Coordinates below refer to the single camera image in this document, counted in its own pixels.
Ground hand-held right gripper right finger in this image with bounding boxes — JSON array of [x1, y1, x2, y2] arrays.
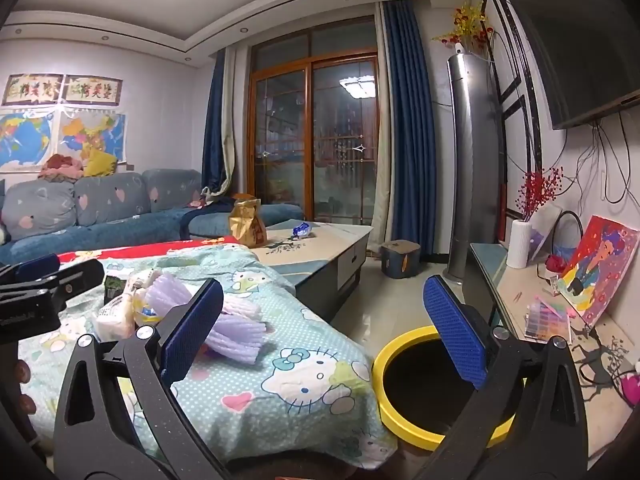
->
[[400, 275, 588, 480]]

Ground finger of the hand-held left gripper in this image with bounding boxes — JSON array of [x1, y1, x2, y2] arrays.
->
[[0, 253, 61, 288], [0, 259, 106, 311]]

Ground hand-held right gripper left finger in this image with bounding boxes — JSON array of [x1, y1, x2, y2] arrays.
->
[[52, 277, 231, 480]]

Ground green snack packet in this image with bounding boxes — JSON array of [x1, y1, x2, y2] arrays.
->
[[104, 276, 125, 306]]

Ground foam fruit net sleeve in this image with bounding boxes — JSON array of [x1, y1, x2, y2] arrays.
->
[[202, 299, 269, 367], [145, 270, 202, 317]]

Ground white plastic bag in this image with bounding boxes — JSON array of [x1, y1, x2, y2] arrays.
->
[[95, 270, 166, 343]]

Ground yellow rimmed waste bin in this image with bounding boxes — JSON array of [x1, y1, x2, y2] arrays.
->
[[372, 325, 526, 450]]

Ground person's left hand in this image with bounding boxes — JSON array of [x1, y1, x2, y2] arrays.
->
[[12, 357, 37, 413]]

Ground long tv cabinet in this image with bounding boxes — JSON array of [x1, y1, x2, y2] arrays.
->
[[462, 242, 640, 453]]

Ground red printed cloth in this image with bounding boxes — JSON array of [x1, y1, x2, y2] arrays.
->
[[57, 236, 241, 262]]

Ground blue heart pattern sofa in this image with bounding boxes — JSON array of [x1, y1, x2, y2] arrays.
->
[[0, 167, 306, 266]]

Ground clear bead organiser box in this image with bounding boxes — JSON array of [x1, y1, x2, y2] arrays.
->
[[524, 296, 573, 345]]

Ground blue storage stool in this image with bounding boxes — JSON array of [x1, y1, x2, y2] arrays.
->
[[380, 240, 422, 279]]

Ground pile of clothes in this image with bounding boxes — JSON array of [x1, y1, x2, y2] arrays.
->
[[40, 152, 86, 183]]

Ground white ribbed vase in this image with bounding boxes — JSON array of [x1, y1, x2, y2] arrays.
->
[[506, 219, 534, 268]]

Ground cartoon cat printed blanket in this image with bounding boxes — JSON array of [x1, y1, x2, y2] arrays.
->
[[17, 240, 396, 466]]

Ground yellow pillow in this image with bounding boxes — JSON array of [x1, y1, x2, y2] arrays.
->
[[82, 147, 119, 177]]

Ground brown paper bag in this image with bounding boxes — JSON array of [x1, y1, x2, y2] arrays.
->
[[228, 194, 267, 248]]

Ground world map poster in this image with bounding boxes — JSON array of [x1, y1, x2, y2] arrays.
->
[[0, 110, 55, 168]]

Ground small purple canvas painting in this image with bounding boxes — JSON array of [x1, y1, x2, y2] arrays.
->
[[527, 205, 563, 263]]

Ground country map poster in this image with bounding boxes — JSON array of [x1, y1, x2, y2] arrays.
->
[[57, 110, 127, 165]]

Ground grey coffee table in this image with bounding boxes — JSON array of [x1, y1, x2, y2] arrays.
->
[[247, 220, 375, 311]]

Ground colourful portrait painting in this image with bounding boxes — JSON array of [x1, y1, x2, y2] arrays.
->
[[556, 215, 640, 327]]

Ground grey tower air conditioner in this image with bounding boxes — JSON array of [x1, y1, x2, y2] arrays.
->
[[446, 51, 508, 283]]

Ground beige curtain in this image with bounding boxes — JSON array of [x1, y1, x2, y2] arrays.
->
[[221, 45, 251, 196], [370, 2, 396, 256]]

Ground framed calligraphy picture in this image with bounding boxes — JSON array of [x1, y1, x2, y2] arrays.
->
[[1, 74, 65, 108], [64, 76, 123, 107]]

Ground pink white plastic object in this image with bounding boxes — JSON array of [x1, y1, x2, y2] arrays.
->
[[619, 367, 640, 406]]

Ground blue curtain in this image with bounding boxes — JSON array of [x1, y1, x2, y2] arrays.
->
[[201, 50, 230, 196], [382, 0, 438, 256]]

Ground wooden sliding glass door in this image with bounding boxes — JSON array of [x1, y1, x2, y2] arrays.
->
[[249, 17, 381, 231]]

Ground yellow artificial flowers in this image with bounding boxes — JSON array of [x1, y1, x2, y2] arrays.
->
[[432, 0, 493, 56]]

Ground black wire hoop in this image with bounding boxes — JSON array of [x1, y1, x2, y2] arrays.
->
[[552, 210, 585, 261]]

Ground hanging black cables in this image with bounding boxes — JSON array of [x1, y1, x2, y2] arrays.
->
[[555, 110, 640, 206]]

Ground wall mounted television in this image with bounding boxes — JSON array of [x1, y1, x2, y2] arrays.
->
[[505, 0, 640, 131]]

